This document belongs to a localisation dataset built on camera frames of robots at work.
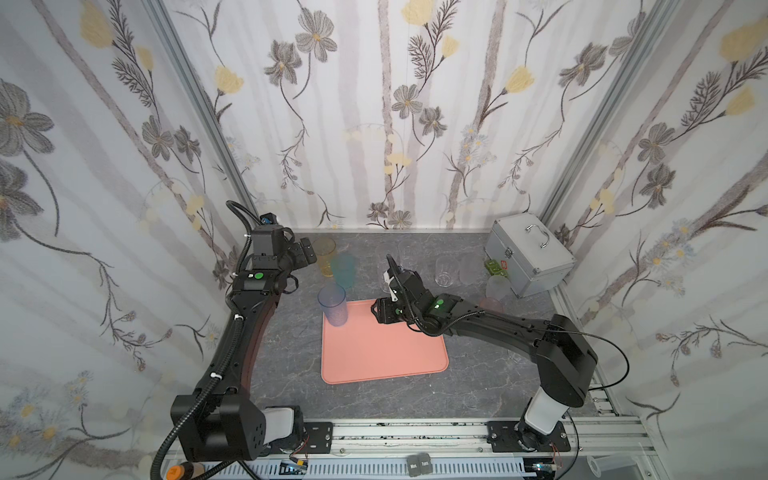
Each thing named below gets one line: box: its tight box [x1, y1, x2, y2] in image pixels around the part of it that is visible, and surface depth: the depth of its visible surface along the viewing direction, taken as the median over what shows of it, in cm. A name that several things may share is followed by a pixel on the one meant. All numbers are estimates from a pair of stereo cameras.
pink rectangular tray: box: [321, 299, 449, 384], surface depth 90 cm
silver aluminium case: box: [484, 212, 576, 298], surface depth 98 cm
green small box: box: [485, 259, 508, 277], surface depth 109 cm
